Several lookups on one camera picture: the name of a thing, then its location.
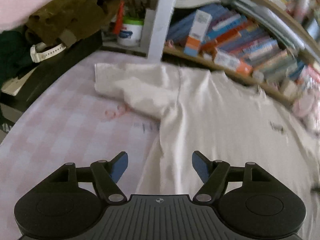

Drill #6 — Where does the white printed t-shirt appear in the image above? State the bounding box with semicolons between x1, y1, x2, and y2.
94;62;316;196

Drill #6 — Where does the pink checkered desk mat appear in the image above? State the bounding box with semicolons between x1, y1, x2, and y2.
0;50;320;230

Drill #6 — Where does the white orange box lying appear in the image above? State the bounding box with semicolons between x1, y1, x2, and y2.
213;50;253;76

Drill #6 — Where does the pink white plush toy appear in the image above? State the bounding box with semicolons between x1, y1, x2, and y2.
292;66;319;135

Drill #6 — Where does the row of books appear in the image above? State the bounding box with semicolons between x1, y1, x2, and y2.
165;3;307;89

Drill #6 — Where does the white wrist watch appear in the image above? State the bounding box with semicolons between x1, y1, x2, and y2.
30;42;67;63

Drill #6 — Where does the white jar green lid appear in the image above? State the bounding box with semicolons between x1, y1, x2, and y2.
117;17;144;47

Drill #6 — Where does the white orange medicine box upright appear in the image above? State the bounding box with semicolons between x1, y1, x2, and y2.
184;10;212;57

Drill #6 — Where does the brown bag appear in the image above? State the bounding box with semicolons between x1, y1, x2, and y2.
26;0;120;47

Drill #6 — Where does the pink soft cloth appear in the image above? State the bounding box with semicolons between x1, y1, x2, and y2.
0;0;52;33

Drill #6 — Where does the white shelf post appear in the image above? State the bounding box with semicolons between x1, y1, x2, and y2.
147;0;176;62

